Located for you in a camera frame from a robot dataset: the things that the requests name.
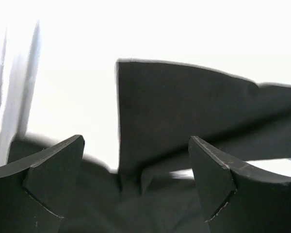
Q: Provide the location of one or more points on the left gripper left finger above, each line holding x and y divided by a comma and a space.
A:
35, 190

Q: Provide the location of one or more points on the aluminium table rail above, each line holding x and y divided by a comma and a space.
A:
19, 59

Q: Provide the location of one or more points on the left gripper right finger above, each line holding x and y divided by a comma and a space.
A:
237, 197

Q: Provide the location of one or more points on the black trousers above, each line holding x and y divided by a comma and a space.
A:
161, 106

